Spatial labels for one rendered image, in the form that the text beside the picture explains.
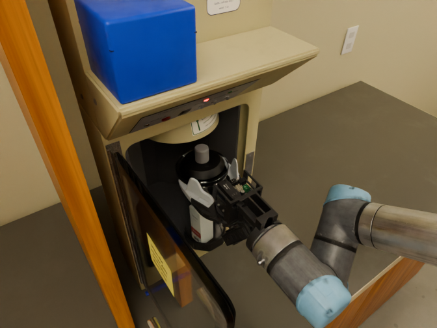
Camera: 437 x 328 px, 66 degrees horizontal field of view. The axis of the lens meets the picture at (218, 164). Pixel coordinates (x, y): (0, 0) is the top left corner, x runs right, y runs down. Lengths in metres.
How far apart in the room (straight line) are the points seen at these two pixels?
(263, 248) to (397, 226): 0.20
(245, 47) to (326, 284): 0.36
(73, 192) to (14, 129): 0.56
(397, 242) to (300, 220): 0.48
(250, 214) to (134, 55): 0.33
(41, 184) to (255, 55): 0.79
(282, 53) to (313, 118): 0.95
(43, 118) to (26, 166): 0.68
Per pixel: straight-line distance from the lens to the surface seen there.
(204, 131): 0.65
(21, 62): 0.36
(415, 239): 0.57
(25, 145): 1.03
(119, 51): 0.36
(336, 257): 0.62
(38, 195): 1.14
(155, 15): 0.37
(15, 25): 0.35
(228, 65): 0.47
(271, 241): 0.55
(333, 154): 1.28
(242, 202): 0.58
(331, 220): 0.63
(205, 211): 0.63
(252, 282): 0.89
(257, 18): 0.60
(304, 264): 0.53
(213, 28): 0.55
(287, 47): 0.54
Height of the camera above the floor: 1.71
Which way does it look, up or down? 42 degrees down
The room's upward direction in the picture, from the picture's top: 2 degrees clockwise
